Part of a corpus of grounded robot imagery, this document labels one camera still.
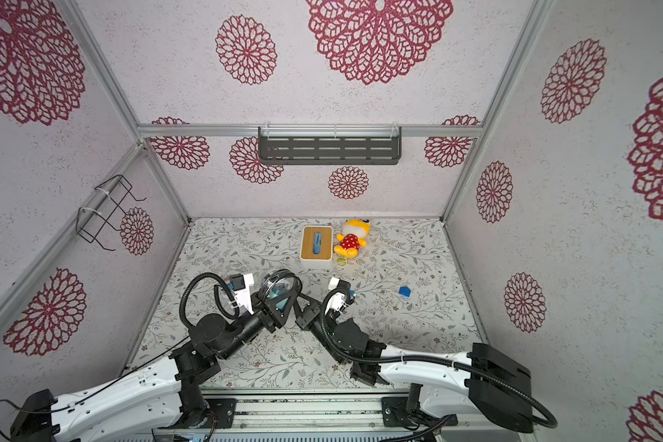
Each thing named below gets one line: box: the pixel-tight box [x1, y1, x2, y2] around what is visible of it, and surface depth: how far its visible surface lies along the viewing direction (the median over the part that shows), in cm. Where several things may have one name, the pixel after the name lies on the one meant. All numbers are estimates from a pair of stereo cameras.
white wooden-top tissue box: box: [300, 224, 334, 270], surface depth 108 cm
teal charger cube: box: [268, 286, 289, 310], surface depth 63 cm
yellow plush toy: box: [333, 219, 372, 259], surface depth 109 cm
